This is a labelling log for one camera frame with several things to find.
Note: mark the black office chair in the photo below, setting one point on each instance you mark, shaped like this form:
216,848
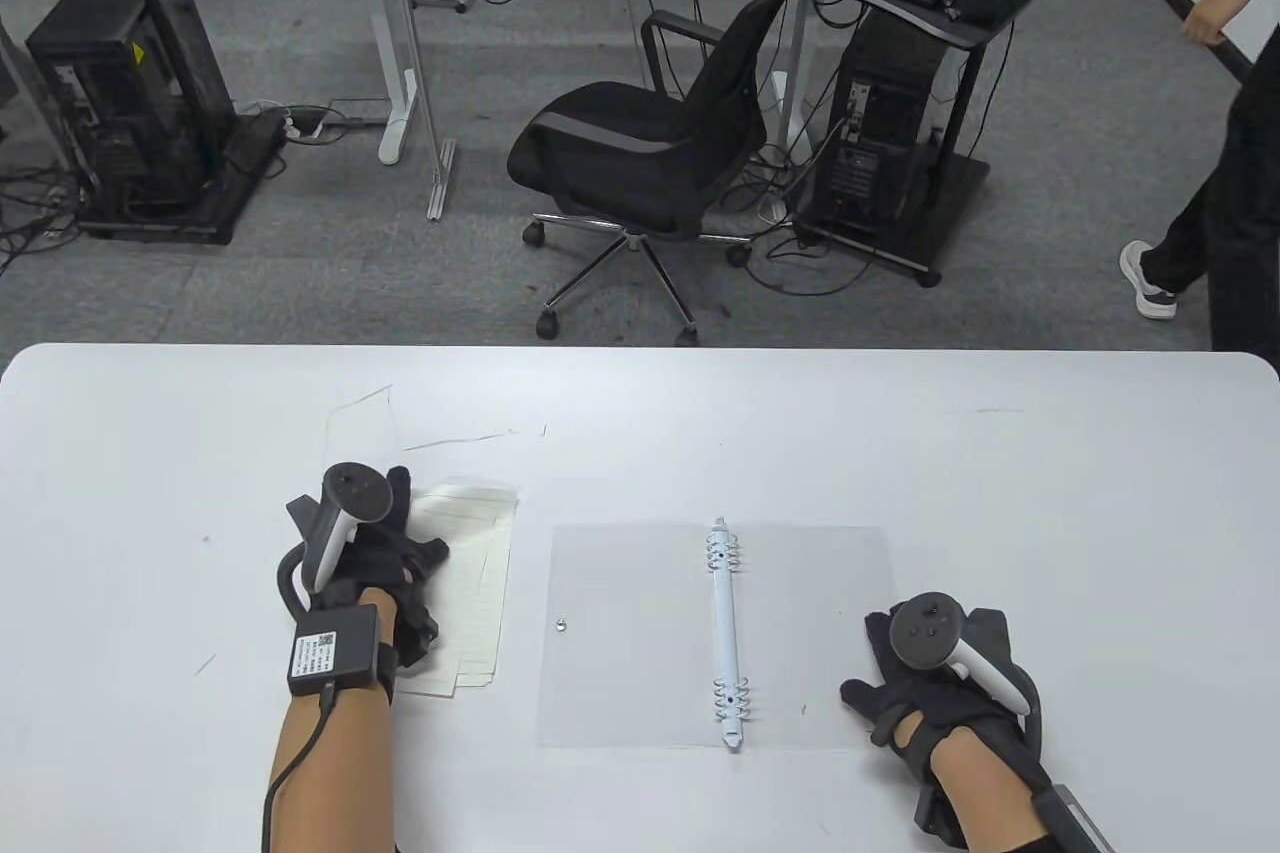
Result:
620,153

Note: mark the black cart with keyboard tray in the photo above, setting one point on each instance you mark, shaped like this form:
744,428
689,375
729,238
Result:
950,203

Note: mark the black cart with pole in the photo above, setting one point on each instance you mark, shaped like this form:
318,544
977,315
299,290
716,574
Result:
240,173

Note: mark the black wrist box white label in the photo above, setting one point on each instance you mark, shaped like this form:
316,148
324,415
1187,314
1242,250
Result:
335,653

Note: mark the person's left hand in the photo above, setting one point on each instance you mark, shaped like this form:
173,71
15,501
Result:
390,563

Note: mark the person's right hand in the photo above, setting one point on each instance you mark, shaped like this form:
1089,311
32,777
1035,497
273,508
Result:
900,703

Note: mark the grey and white controller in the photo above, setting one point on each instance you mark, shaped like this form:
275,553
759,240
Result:
925,633
350,493

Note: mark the person's right forearm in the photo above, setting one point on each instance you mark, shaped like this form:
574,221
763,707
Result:
985,783

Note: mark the person's left forearm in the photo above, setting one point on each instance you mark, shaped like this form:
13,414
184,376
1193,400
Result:
340,773

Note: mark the lined loose-leaf paper stack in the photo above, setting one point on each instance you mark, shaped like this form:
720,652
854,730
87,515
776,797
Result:
480,593

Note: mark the black computer tower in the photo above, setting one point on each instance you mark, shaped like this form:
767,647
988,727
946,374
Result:
880,123
130,93

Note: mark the aluminium frame post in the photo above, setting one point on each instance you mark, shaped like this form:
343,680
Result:
420,93

